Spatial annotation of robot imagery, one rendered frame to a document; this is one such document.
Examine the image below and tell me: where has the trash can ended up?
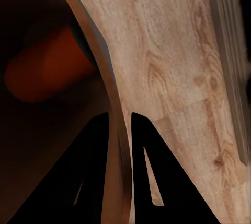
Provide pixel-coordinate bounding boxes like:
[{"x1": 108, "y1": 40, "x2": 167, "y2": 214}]
[{"x1": 0, "y1": 0, "x2": 132, "y2": 224}]

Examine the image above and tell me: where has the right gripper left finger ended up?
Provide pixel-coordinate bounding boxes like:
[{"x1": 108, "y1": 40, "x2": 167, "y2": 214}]
[{"x1": 7, "y1": 112, "x2": 109, "y2": 224}]

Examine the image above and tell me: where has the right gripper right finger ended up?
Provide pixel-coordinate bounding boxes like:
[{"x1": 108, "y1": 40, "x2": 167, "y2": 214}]
[{"x1": 131, "y1": 112, "x2": 220, "y2": 224}]

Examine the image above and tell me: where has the can of soda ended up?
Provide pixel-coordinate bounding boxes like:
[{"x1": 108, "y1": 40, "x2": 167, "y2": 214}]
[{"x1": 2, "y1": 19, "x2": 99, "y2": 103}]

